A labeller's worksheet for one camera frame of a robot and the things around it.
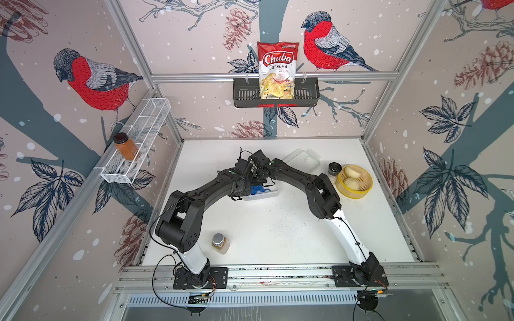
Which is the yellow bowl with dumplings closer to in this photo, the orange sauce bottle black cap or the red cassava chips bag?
the red cassava chips bag

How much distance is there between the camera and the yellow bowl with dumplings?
946 millimetres

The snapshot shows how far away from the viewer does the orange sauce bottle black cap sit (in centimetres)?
67

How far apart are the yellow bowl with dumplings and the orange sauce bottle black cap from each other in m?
0.88
